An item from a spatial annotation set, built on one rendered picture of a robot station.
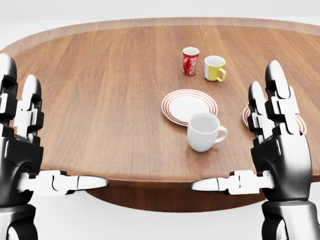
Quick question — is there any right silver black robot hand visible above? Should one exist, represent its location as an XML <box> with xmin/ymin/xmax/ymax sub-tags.
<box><xmin>190</xmin><ymin>59</ymin><xmax>314</xmax><ymax>206</ymax></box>

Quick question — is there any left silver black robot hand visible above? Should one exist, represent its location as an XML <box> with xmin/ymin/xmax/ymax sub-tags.
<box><xmin>0</xmin><ymin>52</ymin><xmax>110</xmax><ymax>208</ymax></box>

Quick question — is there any white plate with red rings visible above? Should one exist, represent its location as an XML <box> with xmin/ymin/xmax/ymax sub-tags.
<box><xmin>161</xmin><ymin>89</ymin><xmax>218</xmax><ymax>128</ymax></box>
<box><xmin>242</xmin><ymin>104</ymin><xmax>307</xmax><ymax>135</ymax></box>

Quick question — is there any plain white mug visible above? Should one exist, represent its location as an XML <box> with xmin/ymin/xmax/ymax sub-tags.
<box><xmin>187</xmin><ymin>112</ymin><xmax>229</xmax><ymax>153</ymax></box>

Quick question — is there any yellow and white mug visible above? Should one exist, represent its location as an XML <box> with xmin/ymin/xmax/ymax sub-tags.
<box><xmin>204</xmin><ymin>55</ymin><xmax>227</xmax><ymax>83</ymax></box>

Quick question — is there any red patterned mug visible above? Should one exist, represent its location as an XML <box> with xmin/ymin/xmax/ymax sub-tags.
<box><xmin>182</xmin><ymin>46</ymin><xmax>201</xmax><ymax>76</ymax></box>

